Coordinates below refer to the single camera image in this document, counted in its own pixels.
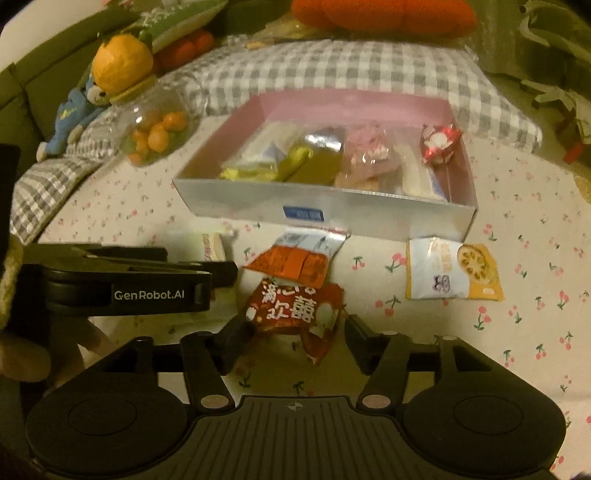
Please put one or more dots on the white clear-wrapped snack packet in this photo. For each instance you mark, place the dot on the white clear-wrapped snack packet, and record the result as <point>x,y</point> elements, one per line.
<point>418,175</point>

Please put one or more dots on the orange plush cushion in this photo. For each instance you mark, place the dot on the orange plush cushion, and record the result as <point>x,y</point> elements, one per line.
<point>383,14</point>

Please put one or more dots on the red chair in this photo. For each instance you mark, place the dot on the red chair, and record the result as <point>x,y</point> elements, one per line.
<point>575,147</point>

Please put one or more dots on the pink snack packet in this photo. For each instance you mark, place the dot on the pink snack packet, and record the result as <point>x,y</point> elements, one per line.
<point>369,152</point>

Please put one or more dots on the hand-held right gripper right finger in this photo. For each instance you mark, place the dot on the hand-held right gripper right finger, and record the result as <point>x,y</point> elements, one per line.
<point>354,337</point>

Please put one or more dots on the clear jar with orange lid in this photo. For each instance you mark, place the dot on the clear jar with orange lid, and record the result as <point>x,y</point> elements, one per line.
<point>152,129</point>

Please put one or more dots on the person's left hand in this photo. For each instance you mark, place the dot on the person's left hand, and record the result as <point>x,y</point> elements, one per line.
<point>90,337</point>

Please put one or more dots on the orange-red white-topped snack packet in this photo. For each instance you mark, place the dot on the orange-red white-topped snack packet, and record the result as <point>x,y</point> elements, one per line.
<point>291,263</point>

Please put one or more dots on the small white snack packet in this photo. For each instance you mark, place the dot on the small white snack packet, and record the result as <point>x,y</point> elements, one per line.
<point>212,244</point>

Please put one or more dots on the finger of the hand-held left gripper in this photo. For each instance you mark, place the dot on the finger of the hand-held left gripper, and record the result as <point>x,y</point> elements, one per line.
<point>115,256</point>
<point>225,274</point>

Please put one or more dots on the clear amber wafer packet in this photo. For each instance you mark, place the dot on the clear amber wafer packet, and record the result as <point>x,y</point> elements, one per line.
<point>318,164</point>

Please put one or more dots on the grey checkered pillow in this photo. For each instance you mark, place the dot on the grey checkered pillow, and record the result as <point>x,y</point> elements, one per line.
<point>346,64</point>

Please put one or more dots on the orange plush toy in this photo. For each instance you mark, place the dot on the orange plush toy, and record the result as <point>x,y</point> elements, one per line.
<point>189,46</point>

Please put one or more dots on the green printed pillow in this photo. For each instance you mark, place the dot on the green printed pillow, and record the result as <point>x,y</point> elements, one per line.
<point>175,23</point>

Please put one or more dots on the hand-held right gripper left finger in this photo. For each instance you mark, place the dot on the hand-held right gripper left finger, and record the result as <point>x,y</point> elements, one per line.
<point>238,334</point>

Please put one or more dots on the green sofa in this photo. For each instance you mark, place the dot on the green sofa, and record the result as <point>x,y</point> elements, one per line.
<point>27,92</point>

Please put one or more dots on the red white candy packet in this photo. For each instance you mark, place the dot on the red white candy packet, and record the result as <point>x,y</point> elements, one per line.
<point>438,143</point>

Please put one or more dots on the white plastic toy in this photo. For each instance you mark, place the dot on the white plastic toy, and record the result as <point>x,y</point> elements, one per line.
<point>549,94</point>

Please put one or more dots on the white orange lotus-root snack packet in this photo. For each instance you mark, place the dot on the white orange lotus-root snack packet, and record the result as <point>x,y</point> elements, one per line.
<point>471,272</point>

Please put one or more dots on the silver and pink cardboard box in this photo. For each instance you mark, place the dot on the silver and pink cardboard box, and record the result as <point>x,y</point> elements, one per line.
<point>369,212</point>

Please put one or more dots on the blue teddy bear plush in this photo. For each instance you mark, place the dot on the blue teddy bear plush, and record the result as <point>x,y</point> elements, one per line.
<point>69,120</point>

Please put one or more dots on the red snack packet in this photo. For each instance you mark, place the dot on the red snack packet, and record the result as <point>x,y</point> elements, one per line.
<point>286,309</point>

